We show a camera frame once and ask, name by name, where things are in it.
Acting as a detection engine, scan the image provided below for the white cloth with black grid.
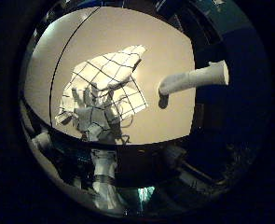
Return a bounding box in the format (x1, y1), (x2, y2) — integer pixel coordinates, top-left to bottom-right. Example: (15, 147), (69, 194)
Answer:
(54, 45), (149, 129)

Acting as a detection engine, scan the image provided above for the thin black cable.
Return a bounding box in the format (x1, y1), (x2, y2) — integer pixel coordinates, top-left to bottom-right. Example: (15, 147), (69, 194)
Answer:
(48, 7), (102, 128)

